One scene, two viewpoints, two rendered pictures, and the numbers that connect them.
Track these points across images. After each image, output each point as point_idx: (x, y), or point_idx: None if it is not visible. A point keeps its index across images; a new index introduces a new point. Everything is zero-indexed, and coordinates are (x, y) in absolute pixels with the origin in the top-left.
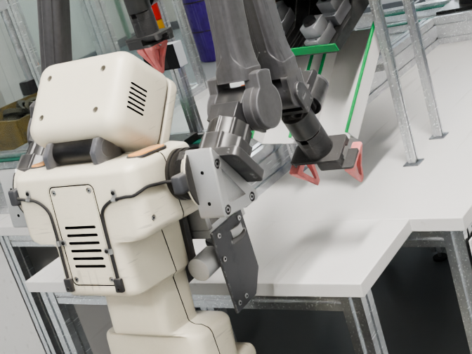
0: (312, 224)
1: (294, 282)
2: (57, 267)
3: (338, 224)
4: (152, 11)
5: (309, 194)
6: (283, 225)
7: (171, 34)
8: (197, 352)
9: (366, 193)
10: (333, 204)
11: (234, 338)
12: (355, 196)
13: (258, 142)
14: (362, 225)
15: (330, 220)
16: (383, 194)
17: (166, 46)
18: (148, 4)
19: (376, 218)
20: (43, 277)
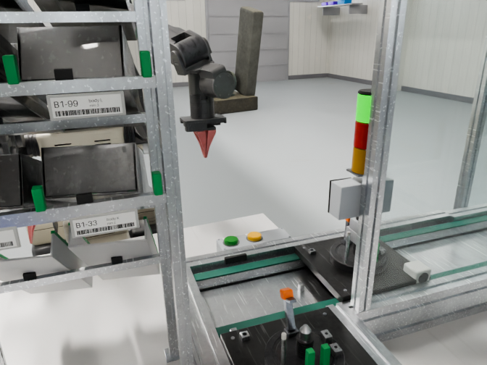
0: (75, 292)
1: (46, 254)
2: (259, 223)
3: (49, 297)
4: (190, 98)
5: (115, 321)
6: (103, 285)
7: (185, 127)
8: None
9: (44, 334)
10: (72, 314)
11: (65, 235)
12: (55, 329)
13: (200, 298)
14: (24, 300)
15: (60, 298)
16: (23, 336)
17: (198, 137)
18: (189, 90)
19: (14, 309)
20: (253, 217)
